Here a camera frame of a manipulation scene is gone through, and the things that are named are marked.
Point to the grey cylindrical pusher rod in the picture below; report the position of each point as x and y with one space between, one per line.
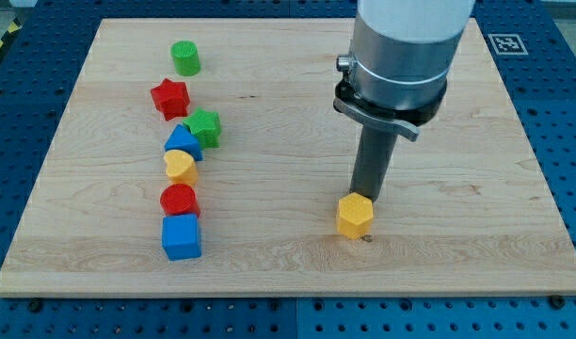
372 161

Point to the black clamp with silver lever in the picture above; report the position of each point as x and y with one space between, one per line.
405 123

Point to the red cylinder block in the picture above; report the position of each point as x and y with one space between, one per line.
179 199

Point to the wooden board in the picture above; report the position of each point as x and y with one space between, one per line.
464 211

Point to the green star block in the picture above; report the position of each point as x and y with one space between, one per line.
205 126

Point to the white fiducial marker tag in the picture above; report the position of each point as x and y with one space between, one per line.
506 44

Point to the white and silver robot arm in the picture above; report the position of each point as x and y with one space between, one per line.
395 76

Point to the blue cube block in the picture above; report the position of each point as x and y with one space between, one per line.
181 237

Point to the blue triangle block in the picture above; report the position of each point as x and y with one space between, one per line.
181 139

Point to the green cylinder block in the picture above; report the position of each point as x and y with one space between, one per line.
185 57

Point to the red star block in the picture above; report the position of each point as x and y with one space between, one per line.
171 99

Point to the yellow hexagon block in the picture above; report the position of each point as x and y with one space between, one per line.
355 215

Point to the yellow heart block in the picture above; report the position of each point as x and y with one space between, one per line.
181 167

